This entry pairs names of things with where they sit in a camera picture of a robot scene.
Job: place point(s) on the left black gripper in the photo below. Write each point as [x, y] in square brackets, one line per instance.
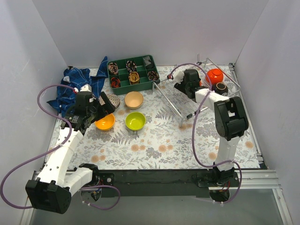
[99, 108]

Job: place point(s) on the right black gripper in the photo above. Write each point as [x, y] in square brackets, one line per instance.
[179, 85]

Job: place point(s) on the brown patterned white bowl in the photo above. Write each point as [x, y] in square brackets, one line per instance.
[114, 99]

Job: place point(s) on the yellow bowl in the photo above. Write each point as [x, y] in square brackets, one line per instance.
[105, 123]

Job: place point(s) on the beige bowl with drawing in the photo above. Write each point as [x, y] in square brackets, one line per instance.
[133, 100]

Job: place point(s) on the lime green bowl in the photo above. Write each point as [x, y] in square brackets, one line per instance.
[135, 121]

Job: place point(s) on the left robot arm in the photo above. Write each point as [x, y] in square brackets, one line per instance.
[52, 189]

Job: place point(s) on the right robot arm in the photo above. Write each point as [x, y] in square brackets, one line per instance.
[230, 116]

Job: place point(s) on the metal dish rack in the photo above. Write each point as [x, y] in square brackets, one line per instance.
[182, 107]

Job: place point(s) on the red black ties bottom left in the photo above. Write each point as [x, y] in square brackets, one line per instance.
[115, 82]

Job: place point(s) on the black brown bowl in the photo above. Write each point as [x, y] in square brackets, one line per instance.
[220, 88]

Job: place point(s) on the yellow ties bottom middle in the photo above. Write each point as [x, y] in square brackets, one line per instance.
[134, 78]

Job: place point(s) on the brown ties bottom right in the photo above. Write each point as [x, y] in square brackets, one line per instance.
[153, 75]

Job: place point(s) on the green compartment tray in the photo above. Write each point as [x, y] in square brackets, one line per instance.
[122, 68]

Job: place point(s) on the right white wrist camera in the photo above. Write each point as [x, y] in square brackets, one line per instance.
[178, 76]

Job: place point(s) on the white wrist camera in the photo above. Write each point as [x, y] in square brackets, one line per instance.
[86, 87]
[178, 76]

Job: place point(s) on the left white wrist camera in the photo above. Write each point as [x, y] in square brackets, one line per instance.
[86, 87]

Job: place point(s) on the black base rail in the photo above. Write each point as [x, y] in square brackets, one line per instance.
[199, 183]

